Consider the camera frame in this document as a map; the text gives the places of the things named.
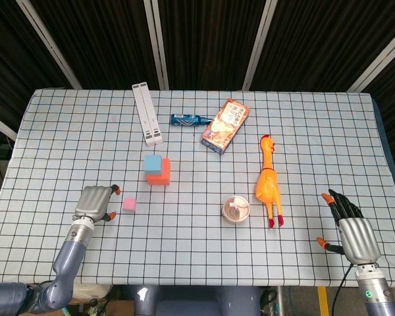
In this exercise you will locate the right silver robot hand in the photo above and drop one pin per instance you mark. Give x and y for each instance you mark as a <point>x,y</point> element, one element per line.
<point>359,237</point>

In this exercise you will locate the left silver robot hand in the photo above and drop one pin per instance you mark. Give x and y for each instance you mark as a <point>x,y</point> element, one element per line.
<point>91,202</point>

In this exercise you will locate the pink foam cube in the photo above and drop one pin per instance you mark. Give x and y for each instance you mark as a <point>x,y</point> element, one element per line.
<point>129,204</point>

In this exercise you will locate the light blue foam cube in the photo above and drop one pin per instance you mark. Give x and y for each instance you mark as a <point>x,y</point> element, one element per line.
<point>152,164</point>

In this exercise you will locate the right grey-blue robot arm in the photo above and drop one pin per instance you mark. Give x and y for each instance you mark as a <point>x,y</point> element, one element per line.
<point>378,296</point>

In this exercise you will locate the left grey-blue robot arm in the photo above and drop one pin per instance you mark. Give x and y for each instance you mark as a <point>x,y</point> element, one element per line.
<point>69,256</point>

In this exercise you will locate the orange foam cube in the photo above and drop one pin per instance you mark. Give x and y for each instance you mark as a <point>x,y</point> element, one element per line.
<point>163,176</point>

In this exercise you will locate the white plastic bag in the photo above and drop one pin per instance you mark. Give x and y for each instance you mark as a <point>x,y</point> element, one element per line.
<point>92,291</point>

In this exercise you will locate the yellow rubber chicken toy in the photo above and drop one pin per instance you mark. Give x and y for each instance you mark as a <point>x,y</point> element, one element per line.
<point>267,184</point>

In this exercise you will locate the white rectangular box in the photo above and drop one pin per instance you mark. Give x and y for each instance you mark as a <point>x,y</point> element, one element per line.
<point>147,112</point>

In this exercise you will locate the white black checked tablecloth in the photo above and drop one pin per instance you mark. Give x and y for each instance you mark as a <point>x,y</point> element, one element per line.
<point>197,250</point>

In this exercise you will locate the blue drink bottle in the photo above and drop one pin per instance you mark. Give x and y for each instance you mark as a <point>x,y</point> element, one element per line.
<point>184,120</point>

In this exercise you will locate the clear jar of rubber bands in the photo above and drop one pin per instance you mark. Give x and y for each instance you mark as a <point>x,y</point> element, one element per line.
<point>236,210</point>

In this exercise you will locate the grey-blue robot torso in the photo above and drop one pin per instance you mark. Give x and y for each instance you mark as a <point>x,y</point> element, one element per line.
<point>197,301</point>

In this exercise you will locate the orange blue snack box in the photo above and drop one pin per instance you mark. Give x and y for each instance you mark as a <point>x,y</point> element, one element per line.
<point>225,126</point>

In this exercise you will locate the white partition post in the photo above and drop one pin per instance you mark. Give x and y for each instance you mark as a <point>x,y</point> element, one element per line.
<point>378,59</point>
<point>258,42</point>
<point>158,42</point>
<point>49,42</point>
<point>1,125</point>

